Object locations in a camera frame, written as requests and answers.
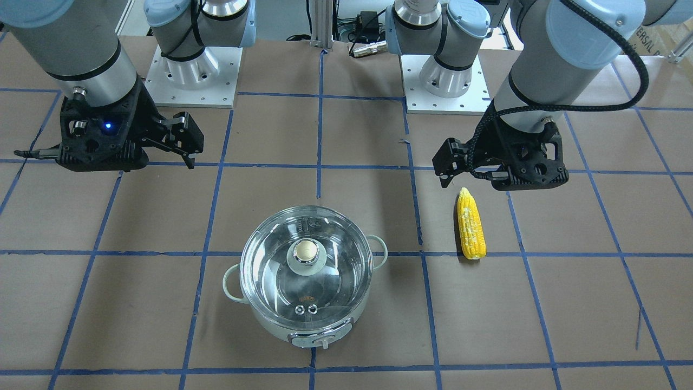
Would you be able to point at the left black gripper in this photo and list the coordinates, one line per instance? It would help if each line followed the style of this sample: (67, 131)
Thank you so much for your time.
(494, 135)

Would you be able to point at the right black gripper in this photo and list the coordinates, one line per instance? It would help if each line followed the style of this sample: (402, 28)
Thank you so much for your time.
(145, 115)

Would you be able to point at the yellow corn cob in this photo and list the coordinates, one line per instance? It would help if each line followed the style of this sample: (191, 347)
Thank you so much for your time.
(469, 226)

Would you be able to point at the glass pot lid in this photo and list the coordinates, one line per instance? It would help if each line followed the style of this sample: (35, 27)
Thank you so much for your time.
(306, 265)

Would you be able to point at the pale green cooking pot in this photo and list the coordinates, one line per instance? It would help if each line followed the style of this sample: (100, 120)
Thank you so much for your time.
(306, 276)

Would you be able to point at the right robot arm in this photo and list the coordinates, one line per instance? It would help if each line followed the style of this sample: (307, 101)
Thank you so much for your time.
(75, 45)

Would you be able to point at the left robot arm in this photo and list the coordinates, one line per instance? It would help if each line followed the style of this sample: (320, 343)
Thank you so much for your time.
(565, 45)

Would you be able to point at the silver metal connector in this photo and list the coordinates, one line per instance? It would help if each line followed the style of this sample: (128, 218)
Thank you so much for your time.
(369, 49)

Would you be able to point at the black power adapter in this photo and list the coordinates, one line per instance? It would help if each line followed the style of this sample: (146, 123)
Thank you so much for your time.
(367, 23)

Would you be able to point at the cardboard box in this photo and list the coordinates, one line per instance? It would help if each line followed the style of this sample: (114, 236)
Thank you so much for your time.
(661, 39)

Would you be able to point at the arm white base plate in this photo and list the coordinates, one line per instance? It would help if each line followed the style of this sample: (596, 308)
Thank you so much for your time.
(208, 81)
(433, 89)

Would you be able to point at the aluminium frame post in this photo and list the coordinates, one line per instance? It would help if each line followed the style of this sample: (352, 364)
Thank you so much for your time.
(322, 21)

